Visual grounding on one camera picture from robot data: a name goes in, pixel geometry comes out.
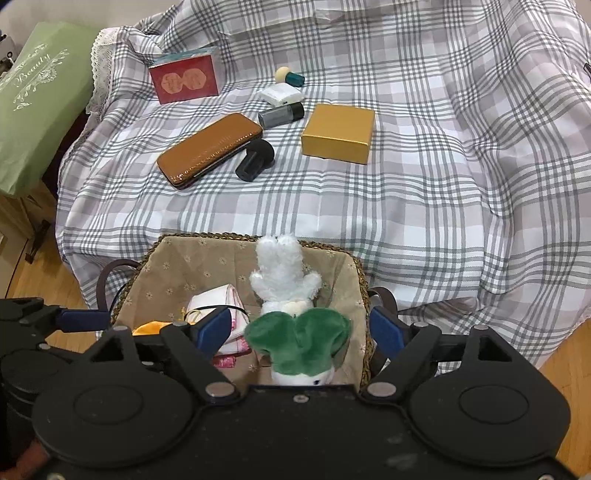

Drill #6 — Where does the wooden-head teal peg doll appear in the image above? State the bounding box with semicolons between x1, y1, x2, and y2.
274;66;305;88

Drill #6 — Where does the black mushroom-shaped stand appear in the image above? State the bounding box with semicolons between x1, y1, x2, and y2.
235;139;274;182

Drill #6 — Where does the green embroidered cushion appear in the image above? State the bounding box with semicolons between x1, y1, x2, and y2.
0;22;98;197

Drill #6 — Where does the pink white folded cloth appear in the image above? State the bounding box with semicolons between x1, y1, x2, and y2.
183;284;250;369

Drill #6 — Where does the person's hand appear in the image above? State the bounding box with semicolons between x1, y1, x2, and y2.
1;439;50;479

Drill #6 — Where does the dark grey hair roller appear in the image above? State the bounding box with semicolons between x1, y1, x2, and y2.
259;102;304;130

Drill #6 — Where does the white fluffy plush toy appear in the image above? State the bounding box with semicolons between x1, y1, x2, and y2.
249;235;322;317

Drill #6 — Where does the white small box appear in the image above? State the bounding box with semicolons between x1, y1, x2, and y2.
259;83;304;107

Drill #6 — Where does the red book with emblem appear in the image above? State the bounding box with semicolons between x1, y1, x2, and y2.
148;46;224;105

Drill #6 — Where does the grey plaid cloth cover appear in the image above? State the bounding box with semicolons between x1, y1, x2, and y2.
56;1;590;365

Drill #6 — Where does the brown leather case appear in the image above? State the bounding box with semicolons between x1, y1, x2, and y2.
156;113;263;189

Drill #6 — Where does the green white snowman plush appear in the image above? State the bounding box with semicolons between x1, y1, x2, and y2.
245;308;352;386

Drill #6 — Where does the yellow square box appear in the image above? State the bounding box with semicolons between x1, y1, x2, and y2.
301;104;375;165

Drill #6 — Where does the orange drawstring pouch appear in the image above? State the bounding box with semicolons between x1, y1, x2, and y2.
132;321;169;336

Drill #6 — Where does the white lace trim cloth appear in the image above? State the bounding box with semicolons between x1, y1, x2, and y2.
86;27;121;116

